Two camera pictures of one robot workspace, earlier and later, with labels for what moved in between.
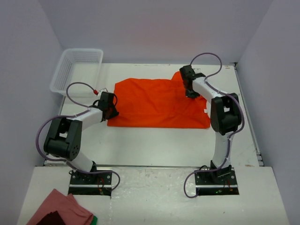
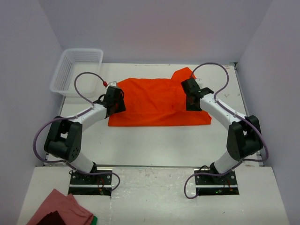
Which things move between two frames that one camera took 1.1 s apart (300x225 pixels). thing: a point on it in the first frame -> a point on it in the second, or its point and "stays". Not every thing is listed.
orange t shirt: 158,103 stays
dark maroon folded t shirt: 52,218 stays
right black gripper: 191,95 -> 190,108
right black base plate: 221,181 stays
